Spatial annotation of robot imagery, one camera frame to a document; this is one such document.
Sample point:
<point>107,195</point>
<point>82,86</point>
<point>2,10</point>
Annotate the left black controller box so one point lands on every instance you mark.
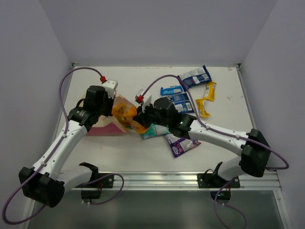
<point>89,195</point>

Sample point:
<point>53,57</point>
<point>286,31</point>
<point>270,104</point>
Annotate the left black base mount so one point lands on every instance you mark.
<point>93,178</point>

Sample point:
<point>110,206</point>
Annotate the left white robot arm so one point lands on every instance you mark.
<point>44,182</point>

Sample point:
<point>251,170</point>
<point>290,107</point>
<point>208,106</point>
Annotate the black controller box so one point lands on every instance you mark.
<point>89,195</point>
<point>222,196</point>

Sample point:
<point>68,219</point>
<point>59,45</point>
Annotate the orange snack packet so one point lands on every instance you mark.
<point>125,113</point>

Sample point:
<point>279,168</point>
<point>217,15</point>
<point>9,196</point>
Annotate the dark blue chips bag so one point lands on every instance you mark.
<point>181,103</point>

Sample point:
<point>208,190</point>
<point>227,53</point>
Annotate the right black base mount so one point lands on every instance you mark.
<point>221,175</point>

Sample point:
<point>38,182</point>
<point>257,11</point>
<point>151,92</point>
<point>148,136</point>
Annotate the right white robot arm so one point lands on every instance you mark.
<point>251,149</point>

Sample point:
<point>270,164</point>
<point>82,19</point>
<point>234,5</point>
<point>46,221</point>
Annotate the yellow snack bar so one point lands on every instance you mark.
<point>201,109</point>
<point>209,93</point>

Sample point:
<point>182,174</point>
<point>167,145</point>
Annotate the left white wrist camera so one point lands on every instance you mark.
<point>110,87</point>

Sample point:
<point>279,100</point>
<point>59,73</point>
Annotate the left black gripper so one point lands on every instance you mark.
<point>108,105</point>

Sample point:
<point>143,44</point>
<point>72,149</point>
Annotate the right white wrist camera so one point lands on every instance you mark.
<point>143,99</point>

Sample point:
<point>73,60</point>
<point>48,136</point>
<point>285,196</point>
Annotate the pink and cream paper bag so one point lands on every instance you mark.
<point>109,126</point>

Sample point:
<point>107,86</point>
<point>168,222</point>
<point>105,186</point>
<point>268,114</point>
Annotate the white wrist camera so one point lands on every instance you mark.
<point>143,99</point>
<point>110,87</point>

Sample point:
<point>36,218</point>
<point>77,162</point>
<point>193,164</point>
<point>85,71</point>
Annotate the blue sweet chilli crisps bag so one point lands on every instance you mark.
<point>196,77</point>

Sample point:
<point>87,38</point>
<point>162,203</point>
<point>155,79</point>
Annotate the light blue snack packet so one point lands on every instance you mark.
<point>171,90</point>

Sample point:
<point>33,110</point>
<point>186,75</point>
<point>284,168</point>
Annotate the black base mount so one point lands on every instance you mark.
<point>221,175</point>
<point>93,178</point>

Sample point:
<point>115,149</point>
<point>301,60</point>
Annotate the right black controller box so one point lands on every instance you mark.
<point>222,196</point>

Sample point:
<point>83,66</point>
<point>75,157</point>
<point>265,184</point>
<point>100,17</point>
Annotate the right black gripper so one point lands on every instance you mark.
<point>141,117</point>

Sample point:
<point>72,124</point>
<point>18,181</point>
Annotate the teal mint candy packet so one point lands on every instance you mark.
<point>155,131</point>

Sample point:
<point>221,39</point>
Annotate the aluminium front rail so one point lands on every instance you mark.
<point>166,181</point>

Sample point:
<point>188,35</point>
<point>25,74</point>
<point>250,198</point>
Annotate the purple blue snack packet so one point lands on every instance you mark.
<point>179,146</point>

